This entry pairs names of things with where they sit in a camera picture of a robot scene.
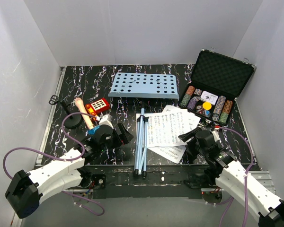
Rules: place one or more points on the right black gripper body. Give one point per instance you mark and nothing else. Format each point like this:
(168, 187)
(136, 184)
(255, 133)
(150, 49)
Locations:
(194, 149)

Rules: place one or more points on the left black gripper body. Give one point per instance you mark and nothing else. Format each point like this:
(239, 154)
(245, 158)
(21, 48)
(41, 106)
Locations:
(114, 142)

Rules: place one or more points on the sheet music page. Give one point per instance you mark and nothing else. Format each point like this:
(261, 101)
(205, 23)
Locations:
(163, 129)
(174, 154)

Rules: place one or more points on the pink toy microphone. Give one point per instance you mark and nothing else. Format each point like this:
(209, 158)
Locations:
(80, 105)

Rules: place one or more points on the blue music stand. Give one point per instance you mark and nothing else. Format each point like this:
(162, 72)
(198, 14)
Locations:
(145, 87)

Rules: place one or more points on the black poker chip case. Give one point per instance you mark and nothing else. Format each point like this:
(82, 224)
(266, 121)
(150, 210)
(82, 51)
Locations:
(220, 75)

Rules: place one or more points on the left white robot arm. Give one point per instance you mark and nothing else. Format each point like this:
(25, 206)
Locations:
(27, 190)

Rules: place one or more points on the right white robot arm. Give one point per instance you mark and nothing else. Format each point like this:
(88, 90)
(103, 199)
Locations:
(226, 172)

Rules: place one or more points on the blue grey brick toy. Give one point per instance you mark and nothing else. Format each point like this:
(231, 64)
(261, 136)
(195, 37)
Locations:
(91, 132)

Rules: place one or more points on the blue white chip row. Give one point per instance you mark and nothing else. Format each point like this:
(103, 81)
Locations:
(218, 108)

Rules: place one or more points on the purple chip row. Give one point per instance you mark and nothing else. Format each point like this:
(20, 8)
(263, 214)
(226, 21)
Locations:
(193, 102)

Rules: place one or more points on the green chip row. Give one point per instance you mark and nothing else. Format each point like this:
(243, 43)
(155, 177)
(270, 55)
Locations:
(185, 100)

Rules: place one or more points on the yellow dealer button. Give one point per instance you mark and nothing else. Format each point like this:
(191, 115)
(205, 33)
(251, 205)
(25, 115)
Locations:
(207, 105)

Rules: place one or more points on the white card deck box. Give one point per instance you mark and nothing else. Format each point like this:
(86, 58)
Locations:
(209, 97)

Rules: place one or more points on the brown chip row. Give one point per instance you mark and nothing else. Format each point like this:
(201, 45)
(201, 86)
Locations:
(227, 107)

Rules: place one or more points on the red white chip row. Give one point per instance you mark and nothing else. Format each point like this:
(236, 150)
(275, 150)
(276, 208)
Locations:
(190, 90)

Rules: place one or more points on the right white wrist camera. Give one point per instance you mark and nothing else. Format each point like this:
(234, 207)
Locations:
(216, 133)

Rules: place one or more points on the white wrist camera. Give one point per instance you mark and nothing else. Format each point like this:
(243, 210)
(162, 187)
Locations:
(216, 133)
(105, 120)

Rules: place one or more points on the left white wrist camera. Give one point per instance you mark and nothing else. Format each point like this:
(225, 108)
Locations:
(105, 120)

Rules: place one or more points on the left aluminium rail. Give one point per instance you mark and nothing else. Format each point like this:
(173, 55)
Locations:
(50, 119)

